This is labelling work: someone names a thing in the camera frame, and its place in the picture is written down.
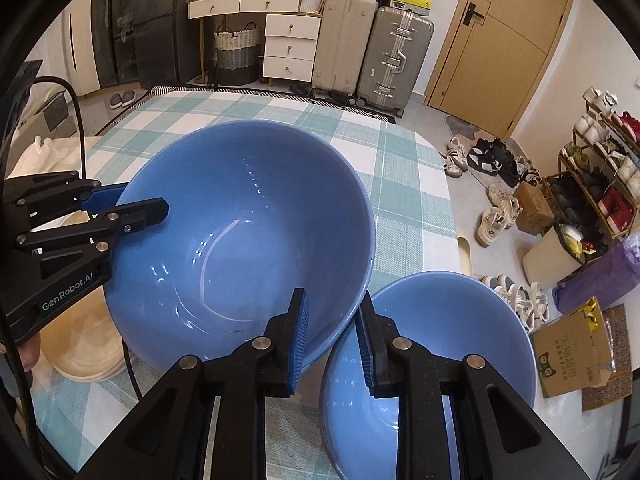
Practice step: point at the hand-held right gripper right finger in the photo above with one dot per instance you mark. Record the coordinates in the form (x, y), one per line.
(367, 345)

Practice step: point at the white drawer unit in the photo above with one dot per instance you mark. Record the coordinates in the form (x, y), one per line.
(292, 47)

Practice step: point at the beige suitcase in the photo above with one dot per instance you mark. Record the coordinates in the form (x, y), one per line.
(345, 45)

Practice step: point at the small cardboard box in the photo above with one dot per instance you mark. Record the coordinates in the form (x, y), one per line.
(535, 210)

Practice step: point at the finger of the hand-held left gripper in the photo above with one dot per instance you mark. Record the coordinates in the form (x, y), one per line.
(60, 195)
(145, 212)

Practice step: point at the grey white woven basket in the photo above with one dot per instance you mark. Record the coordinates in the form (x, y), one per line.
(237, 55)

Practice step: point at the white plastic bag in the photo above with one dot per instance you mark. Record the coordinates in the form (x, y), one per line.
(45, 157)

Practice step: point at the white trash bin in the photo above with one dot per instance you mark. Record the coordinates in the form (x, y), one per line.
(545, 260)

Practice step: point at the grey door mat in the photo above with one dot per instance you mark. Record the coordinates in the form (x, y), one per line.
(462, 127)

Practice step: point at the dark glass cabinet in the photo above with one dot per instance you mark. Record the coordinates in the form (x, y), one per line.
(117, 30)

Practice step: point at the large printed cardboard box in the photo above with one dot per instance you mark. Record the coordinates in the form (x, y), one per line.
(570, 355)

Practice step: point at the white vanity desk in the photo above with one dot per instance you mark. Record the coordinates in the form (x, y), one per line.
(225, 5)

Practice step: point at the grey white appliance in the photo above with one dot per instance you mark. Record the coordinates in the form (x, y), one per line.
(52, 110)

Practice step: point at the blue bowl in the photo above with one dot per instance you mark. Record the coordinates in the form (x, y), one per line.
(450, 320)
(240, 200)

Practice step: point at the grey slippers pair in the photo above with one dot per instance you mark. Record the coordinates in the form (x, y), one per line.
(122, 98)

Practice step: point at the green plaid tablecloth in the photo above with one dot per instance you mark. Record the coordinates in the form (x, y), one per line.
(400, 170)

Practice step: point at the small cream plate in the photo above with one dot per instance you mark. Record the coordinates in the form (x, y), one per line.
(75, 330)

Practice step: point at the person's left hand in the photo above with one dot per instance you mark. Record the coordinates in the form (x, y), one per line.
(31, 352)

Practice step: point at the large cream plate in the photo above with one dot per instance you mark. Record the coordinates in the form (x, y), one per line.
(80, 374)

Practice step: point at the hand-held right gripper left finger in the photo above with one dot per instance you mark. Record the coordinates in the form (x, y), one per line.
(300, 340)

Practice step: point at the silver suitcase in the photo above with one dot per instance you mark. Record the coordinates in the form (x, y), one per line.
(395, 60)

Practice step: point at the yellow black shoe box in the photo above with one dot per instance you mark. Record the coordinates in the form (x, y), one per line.
(410, 1)

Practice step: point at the purple plastic bag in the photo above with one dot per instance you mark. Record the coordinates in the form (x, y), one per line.
(600, 280)

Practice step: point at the black refrigerator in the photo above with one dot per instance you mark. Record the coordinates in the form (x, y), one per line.
(170, 20)

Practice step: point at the group of shoes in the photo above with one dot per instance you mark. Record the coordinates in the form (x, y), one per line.
(492, 160)

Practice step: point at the gold shoe rack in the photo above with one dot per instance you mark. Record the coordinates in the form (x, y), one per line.
(600, 180)

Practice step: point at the wooden door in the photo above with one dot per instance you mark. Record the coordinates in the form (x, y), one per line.
(500, 50)

